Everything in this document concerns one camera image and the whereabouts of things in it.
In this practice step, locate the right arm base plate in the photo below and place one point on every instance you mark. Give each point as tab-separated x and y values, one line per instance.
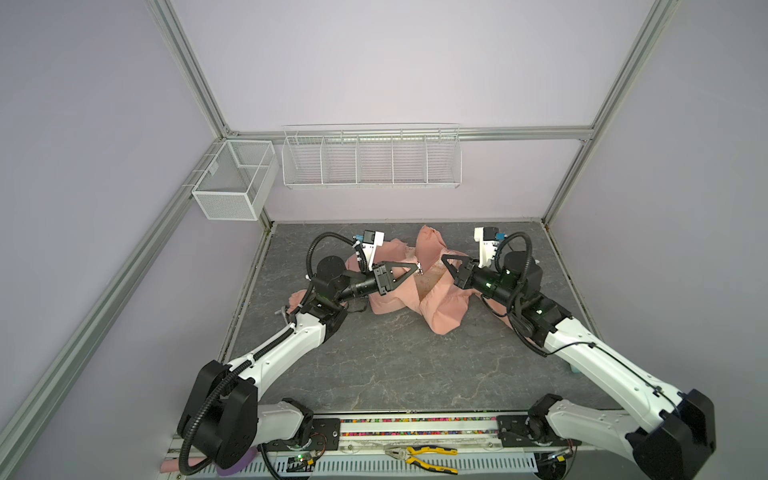
519	430

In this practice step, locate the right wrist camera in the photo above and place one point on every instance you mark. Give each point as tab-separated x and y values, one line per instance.
488	239

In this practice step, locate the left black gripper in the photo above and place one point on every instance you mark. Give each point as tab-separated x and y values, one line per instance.
383	279

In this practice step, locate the white mesh box basket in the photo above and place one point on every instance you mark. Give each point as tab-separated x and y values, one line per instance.
236	182

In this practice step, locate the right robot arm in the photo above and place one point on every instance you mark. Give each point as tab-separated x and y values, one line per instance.
667	433

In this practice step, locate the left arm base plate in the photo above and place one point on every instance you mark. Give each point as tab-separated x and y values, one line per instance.
322	433

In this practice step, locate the white slotted cable duct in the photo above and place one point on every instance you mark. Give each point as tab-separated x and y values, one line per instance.
376	464

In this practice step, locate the white wire shelf basket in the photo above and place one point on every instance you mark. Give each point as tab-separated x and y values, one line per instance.
408	155

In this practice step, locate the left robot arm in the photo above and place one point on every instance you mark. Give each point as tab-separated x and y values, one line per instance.
224	417

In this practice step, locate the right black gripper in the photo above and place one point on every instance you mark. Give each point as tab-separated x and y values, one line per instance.
468	275

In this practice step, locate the pink Snoopy zip jacket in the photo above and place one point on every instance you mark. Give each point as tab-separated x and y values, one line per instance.
431	294

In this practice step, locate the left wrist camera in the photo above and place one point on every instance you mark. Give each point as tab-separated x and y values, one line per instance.
365	246

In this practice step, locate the small green circuit board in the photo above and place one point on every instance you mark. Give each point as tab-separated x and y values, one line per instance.
300	463

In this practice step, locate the yellow handled pliers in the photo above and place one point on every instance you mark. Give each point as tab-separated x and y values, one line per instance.
411	455

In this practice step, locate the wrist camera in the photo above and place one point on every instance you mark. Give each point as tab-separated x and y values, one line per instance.
365	246
488	239

